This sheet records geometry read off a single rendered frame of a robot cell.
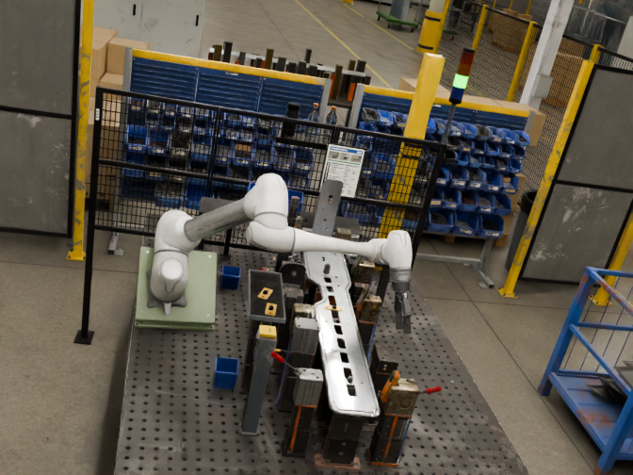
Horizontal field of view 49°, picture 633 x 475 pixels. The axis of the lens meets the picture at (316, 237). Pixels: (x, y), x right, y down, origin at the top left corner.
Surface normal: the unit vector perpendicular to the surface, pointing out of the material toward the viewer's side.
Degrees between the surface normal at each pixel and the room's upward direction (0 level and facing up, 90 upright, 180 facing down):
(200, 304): 42
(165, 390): 0
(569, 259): 89
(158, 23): 90
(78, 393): 0
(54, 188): 92
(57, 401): 0
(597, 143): 91
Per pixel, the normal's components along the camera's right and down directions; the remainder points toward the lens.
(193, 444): 0.19, -0.90
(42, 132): 0.16, 0.43
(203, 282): 0.28, -0.37
